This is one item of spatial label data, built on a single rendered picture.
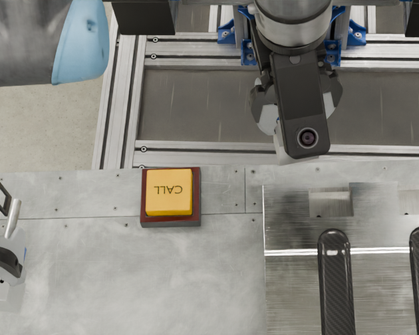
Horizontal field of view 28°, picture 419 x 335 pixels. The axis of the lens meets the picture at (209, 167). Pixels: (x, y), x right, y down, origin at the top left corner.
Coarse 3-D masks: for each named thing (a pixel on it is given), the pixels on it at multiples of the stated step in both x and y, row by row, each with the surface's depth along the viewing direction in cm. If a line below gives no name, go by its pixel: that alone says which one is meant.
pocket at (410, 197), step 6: (402, 186) 104; (408, 186) 104; (414, 186) 104; (402, 192) 104; (408, 192) 104; (414, 192) 104; (402, 198) 104; (408, 198) 104; (414, 198) 104; (402, 204) 104; (408, 204) 104; (414, 204) 104; (402, 210) 104; (408, 210) 104; (414, 210) 104
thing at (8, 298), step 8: (16, 200) 101; (16, 208) 100; (8, 216) 100; (16, 216) 100; (8, 224) 99; (16, 224) 100; (8, 232) 99; (24, 256) 99; (0, 280) 94; (0, 288) 94; (8, 288) 94; (16, 288) 96; (24, 288) 99; (0, 296) 93; (8, 296) 94; (16, 296) 96; (0, 304) 95; (8, 304) 95; (16, 304) 97; (16, 312) 98
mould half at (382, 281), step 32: (288, 192) 103; (352, 192) 102; (384, 192) 102; (288, 224) 101; (320, 224) 101; (352, 224) 101; (384, 224) 100; (416, 224) 100; (288, 256) 100; (352, 256) 99; (384, 256) 99; (288, 288) 98; (384, 288) 97; (288, 320) 97; (320, 320) 97; (384, 320) 96
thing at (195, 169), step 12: (156, 168) 114; (168, 168) 113; (180, 168) 113; (192, 168) 113; (144, 180) 113; (144, 192) 112; (144, 204) 111; (144, 216) 111; (180, 216) 110; (192, 216) 110
